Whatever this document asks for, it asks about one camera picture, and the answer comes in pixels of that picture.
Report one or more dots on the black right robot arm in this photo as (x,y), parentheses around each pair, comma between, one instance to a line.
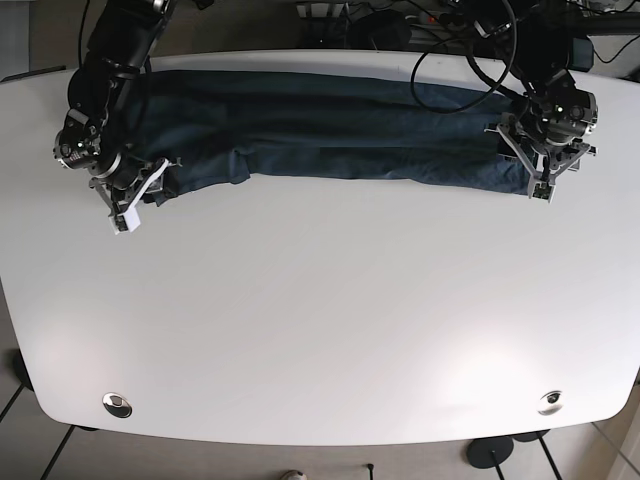
(95,135)

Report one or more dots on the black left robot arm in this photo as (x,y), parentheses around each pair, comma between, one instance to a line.
(529,125)

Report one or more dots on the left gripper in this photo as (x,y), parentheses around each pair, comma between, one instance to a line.
(540,161)

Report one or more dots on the black round stand base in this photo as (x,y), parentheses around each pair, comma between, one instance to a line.
(489,452)

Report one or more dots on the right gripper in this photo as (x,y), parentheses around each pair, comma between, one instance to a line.
(124,184)

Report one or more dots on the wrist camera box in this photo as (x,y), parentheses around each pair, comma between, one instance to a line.
(125,222)
(539,189)

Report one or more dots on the left table grommet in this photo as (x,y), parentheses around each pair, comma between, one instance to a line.
(116,405)

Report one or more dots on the right table grommet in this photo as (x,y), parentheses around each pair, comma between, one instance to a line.
(550,403)

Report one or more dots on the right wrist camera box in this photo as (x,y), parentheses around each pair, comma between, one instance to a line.
(125,222)

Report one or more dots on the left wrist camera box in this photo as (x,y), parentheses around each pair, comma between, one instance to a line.
(539,189)

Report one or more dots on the table grommet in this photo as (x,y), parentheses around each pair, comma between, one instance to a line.
(116,405)
(550,403)

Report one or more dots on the dark blue T-shirt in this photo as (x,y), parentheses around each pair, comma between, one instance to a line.
(225,127)

